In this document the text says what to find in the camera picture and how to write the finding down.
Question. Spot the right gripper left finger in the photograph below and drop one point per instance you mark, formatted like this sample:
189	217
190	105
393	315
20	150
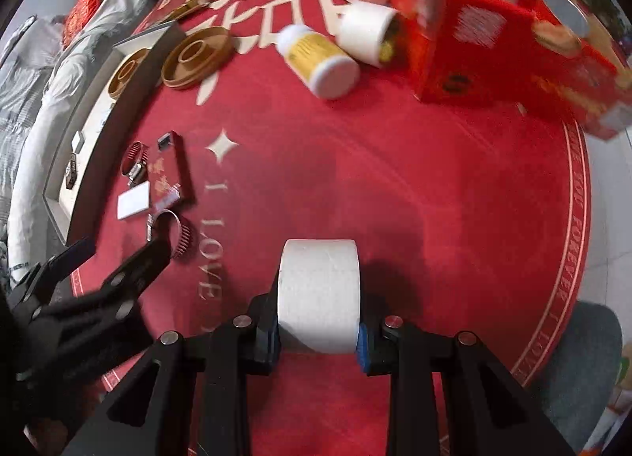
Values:
266	348

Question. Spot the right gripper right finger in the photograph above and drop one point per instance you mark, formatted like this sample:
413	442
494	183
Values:
378	346

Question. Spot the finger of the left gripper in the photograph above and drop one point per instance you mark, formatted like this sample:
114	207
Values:
41	280
138	272

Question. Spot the white tape roll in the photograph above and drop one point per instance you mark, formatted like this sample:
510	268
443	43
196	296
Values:
319	296

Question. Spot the red patterned card box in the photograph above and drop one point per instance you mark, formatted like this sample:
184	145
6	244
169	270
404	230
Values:
70	173

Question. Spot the small white rectangular box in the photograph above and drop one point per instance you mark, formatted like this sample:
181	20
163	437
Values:
78	141

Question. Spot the white flat card box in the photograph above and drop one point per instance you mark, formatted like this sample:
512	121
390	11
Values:
134	201

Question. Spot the red phone case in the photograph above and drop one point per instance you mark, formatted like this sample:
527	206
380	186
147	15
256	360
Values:
168	173

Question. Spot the round red tablecloth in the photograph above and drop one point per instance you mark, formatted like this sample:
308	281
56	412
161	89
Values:
465	219

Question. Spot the large shallow white tray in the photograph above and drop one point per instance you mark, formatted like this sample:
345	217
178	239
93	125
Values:
106	124

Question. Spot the grey stool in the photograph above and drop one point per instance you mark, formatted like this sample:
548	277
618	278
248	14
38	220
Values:
574	387

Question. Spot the brown disc with hole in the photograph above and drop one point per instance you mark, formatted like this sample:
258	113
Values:
124	73

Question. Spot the grey curved sofa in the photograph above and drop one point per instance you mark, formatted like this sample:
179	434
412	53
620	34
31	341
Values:
41	84

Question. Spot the brown disc on table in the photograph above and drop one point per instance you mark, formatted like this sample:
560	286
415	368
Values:
197	57

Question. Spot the yellow label white bottle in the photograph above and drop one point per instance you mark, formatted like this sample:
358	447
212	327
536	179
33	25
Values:
323	67

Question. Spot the red cushion on sofa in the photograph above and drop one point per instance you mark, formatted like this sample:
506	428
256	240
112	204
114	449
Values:
78	18

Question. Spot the white tube container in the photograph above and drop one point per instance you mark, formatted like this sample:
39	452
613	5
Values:
368	32

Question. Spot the red fruit carton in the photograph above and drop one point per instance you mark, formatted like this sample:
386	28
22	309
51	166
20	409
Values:
472	52

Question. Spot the lower metal hose clamp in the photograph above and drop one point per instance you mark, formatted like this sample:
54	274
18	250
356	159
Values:
169	226

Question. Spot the metal hose clamp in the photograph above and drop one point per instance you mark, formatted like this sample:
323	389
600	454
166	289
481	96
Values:
135	163
169	226

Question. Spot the upper metal hose clamp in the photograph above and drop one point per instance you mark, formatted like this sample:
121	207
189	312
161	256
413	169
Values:
135	163

